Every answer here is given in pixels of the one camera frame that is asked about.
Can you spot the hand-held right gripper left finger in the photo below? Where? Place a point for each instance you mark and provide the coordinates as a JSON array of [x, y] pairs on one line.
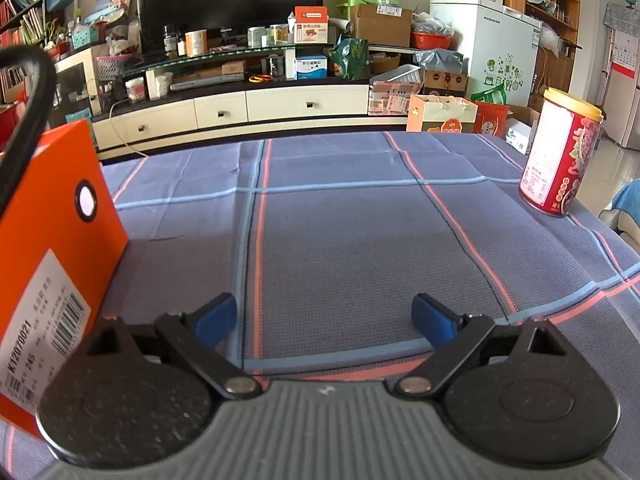
[[217, 317]]

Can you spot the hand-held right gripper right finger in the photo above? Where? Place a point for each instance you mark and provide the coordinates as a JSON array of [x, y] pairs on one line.
[[432, 322]]

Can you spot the orange cardboard box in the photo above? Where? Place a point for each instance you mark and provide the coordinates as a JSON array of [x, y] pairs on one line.
[[50, 185]]

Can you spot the plaid purple tablecloth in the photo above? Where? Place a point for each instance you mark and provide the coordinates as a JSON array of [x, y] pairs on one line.
[[350, 235]]

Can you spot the red can with yellow lid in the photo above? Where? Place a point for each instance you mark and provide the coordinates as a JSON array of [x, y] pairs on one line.
[[555, 160]]

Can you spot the white box with blue print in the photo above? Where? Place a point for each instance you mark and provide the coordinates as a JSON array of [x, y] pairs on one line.
[[520, 135]]

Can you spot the orange paper gift bag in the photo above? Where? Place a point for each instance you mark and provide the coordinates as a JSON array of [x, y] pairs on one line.
[[440, 115]]

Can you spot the red paper bag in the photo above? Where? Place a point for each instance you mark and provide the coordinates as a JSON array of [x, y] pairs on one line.
[[492, 120]]

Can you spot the white television cabinet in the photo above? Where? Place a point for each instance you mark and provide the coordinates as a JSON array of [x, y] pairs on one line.
[[300, 105]]

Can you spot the clear plastic container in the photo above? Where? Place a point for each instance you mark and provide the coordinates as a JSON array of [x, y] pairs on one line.
[[395, 95]]

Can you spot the blue cloth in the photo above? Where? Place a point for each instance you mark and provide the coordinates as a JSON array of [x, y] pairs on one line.
[[627, 197]]

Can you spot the cardboard box with round stamps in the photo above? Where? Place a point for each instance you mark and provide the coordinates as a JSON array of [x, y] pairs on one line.
[[445, 82]]

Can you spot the blue and white carton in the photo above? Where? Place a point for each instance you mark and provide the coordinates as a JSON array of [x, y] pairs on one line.
[[311, 67]]

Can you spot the pink plastic basket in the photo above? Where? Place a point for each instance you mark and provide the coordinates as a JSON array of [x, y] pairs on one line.
[[112, 67]]

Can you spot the green plastic bag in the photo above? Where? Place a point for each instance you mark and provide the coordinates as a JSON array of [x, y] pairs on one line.
[[350, 57]]

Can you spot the red plastic basin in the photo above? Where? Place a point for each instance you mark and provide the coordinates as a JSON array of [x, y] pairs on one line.
[[431, 41]]

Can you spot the white refrigerator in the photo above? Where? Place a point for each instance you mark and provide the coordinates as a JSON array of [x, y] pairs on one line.
[[620, 110]]

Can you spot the white chest freezer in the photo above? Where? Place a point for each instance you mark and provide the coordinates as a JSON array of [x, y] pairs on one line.
[[500, 45]]

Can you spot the brown cardboard box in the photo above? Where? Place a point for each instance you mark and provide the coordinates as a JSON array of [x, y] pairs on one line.
[[380, 25]]

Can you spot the orange and white carton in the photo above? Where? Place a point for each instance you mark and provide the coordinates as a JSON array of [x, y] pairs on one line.
[[311, 25]]

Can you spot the teal plastic basket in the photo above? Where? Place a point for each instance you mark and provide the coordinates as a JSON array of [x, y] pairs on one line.
[[87, 39]]

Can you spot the illustrated picture board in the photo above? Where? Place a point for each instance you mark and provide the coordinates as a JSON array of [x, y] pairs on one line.
[[112, 2]]

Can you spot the dark bookshelf with books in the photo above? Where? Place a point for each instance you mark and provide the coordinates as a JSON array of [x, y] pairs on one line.
[[20, 5]]

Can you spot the wall calendar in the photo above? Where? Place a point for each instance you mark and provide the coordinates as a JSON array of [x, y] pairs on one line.
[[624, 55]]

